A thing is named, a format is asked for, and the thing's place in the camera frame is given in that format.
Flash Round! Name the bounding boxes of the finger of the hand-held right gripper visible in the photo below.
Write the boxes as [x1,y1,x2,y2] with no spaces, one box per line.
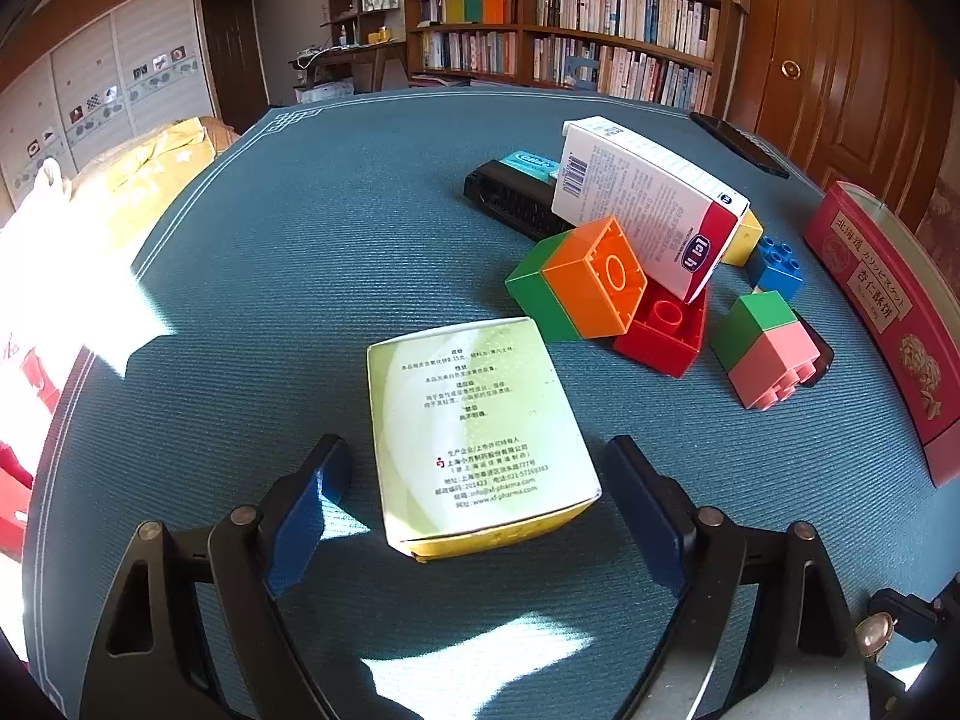
[872,577,960,644]
[866,667,912,717]

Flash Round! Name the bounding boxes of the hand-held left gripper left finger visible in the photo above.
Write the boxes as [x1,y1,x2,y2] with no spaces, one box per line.
[79,433,353,720]

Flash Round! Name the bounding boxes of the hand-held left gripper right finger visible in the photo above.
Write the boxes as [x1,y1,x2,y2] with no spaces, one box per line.
[604,435,912,720]

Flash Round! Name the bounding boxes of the gold ring ornament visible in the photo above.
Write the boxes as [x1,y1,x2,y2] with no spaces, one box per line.
[855,613,895,662]

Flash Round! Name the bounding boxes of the red toy block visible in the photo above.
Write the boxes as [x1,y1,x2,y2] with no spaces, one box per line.
[613,281,710,380]

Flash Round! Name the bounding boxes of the green yellow medicine box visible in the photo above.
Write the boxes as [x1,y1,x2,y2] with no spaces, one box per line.
[366,316,603,563]

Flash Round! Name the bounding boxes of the pink green toy block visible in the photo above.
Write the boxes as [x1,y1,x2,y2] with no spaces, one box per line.
[709,291,822,412]

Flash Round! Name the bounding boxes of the orange green toy block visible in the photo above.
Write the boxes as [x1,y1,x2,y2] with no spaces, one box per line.
[504,216,650,344]

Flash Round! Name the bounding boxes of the black perfume bottle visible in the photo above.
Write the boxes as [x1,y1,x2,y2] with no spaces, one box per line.
[795,313,836,389]

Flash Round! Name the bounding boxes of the blue toy block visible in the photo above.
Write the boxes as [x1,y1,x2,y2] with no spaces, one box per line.
[746,236,806,305]

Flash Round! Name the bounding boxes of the yellow orange toy block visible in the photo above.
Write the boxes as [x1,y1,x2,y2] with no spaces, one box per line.
[720,210,764,269]

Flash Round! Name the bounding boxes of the white red medicine box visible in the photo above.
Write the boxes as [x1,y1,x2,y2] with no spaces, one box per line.
[551,116,751,303]

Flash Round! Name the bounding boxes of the red tin box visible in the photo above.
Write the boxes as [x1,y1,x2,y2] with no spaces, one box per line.
[802,180,960,488]

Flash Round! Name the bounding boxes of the black comb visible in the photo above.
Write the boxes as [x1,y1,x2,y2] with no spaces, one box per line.
[463,159,578,243]

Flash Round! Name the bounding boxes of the teal floss box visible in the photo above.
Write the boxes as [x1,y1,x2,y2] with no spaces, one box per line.
[499,150,562,182]

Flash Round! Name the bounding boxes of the blue cloth desktop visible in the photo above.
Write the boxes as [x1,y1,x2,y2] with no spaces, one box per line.
[19,86,960,720]

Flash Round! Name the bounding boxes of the red printed cloth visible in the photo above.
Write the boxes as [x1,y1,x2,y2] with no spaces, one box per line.
[0,337,65,563]

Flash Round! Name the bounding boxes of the black phone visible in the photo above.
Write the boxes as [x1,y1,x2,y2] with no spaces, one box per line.
[688,112,791,179]

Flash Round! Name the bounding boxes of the yellow blanket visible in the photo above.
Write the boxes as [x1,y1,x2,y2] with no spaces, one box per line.
[67,116,241,271]

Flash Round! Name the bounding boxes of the wooden side desk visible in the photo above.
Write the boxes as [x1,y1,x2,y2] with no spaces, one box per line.
[289,40,410,95]

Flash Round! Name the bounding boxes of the brown wooden door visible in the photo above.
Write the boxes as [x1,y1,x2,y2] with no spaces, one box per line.
[727,0,953,226]

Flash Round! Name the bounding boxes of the dark wooden door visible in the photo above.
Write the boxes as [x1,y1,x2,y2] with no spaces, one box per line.
[201,0,269,132]

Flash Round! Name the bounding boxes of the wooden bookshelf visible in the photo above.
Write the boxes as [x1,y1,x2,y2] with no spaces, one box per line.
[403,0,743,117]

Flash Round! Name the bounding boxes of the rows of books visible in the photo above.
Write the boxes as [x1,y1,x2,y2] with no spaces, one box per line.
[416,0,721,110]

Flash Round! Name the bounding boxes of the wardrobe with sliding doors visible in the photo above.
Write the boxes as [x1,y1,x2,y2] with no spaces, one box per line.
[0,0,218,218]

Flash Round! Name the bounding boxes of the small wooden shelf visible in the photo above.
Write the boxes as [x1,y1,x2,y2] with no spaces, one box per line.
[322,0,410,46]

